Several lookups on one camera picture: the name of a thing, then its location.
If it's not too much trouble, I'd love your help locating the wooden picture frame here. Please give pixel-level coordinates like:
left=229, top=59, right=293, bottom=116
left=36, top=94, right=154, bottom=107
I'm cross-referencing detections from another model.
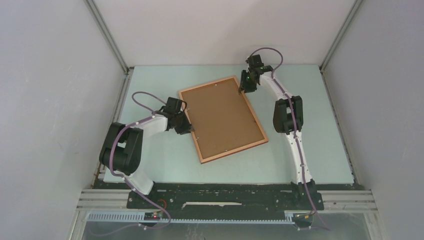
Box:
left=178, top=75, right=269, bottom=165

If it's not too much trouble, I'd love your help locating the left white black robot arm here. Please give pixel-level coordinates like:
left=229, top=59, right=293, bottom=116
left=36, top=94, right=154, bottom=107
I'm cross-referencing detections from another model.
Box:
left=99, top=97, right=193, bottom=208

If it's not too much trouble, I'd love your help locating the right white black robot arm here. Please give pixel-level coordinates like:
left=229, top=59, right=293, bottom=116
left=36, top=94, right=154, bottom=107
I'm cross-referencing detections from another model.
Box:
left=238, top=54, right=315, bottom=209

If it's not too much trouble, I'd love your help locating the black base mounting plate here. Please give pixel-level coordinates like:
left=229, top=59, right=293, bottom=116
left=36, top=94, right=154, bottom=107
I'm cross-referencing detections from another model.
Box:
left=126, top=183, right=324, bottom=221

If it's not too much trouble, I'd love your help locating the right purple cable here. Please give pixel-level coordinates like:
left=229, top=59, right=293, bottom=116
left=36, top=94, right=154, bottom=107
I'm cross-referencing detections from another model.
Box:
left=246, top=47, right=332, bottom=233

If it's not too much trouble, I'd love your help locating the left aluminium corner post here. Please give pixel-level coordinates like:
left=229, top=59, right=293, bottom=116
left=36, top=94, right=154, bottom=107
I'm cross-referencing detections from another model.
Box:
left=84, top=0, right=130, bottom=74

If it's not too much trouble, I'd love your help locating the aluminium corner post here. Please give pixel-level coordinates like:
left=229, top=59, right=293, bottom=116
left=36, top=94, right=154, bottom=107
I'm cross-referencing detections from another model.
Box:
left=319, top=0, right=365, bottom=73
left=84, top=0, right=130, bottom=74

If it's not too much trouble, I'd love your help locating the aluminium rail with cable duct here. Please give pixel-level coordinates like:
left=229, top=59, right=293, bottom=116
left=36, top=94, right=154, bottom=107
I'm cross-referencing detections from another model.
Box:
left=68, top=183, right=388, bottom=240

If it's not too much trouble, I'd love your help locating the right aluminium corner post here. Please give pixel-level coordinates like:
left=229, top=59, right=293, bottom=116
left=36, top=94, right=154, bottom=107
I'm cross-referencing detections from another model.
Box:
left=319, top=0, right=365, bottom=73

